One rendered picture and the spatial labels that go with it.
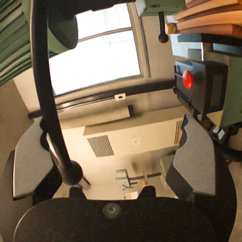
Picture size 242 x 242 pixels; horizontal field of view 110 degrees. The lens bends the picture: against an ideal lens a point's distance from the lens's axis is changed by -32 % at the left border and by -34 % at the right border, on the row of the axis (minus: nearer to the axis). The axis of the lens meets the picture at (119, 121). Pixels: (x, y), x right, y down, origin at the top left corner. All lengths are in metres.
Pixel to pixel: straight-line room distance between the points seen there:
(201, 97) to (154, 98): 1.56
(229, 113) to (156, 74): 1.43
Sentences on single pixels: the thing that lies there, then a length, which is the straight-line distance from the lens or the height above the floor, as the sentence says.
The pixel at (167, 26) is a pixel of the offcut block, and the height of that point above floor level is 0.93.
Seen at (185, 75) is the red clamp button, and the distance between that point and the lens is 0.21.
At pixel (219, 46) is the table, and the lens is 0.32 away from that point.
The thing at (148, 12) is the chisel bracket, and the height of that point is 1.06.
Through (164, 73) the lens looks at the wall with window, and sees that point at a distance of 1.67.
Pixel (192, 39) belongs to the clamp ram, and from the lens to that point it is 0.24.
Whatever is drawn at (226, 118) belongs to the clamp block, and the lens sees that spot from 0.27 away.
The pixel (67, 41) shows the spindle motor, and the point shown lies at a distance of 0.22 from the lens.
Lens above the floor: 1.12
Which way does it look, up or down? 6 degrees up
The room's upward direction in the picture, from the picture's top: 100 degrees counter-clockwise
